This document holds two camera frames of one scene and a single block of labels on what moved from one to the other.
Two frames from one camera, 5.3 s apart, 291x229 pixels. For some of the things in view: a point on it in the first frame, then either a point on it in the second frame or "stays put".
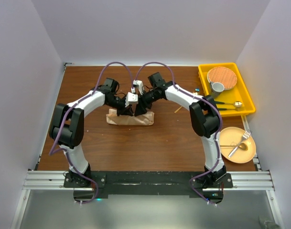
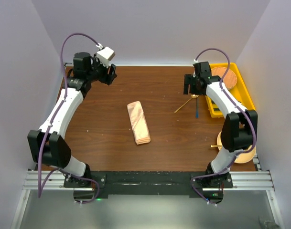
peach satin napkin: x=146 y=119 → x=139 y=123
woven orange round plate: x=223 y=75 stays put
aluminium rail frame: x=40 y=179 stays put
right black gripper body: x=148 y=98 → x=193 y=87
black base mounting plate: x=208 y=185 stays put
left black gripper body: x=119 y=104 → x=99 y=71
